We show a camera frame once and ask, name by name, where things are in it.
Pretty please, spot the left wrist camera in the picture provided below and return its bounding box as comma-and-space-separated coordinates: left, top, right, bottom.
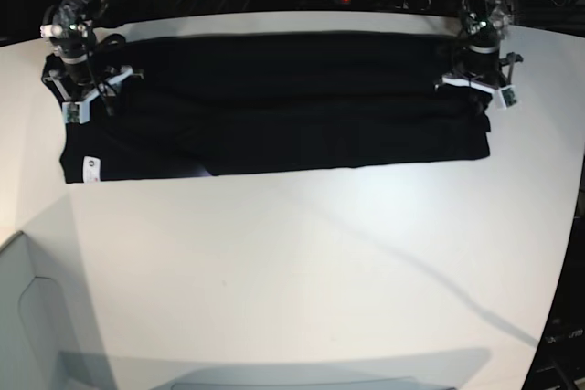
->
494, 85, 518, 109

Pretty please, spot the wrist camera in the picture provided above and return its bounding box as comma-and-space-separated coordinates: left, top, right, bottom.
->
61, 101, 90, 124
494, 85, 518, 109

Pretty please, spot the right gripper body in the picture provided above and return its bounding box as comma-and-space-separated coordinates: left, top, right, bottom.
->
43, 55, 144, 105

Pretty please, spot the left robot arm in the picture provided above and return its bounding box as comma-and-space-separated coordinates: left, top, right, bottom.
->
436, 0, 523, 93

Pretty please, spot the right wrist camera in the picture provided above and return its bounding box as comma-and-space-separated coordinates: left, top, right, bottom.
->
61, 101, 90, 124

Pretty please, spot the black power strip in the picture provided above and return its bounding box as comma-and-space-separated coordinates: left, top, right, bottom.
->
328, 0, 431, 12

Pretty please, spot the black T-shirt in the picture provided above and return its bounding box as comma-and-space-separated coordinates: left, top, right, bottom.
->
59, 32, 490, 184

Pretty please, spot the white bin at table corner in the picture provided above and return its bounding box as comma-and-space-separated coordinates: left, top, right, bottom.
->
1, 232, 117, 389

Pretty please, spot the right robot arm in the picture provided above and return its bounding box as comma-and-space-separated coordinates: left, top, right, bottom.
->
40, 0, 109, 100

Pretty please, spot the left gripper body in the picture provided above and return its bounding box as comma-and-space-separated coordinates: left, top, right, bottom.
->
435, 46, 522, 91

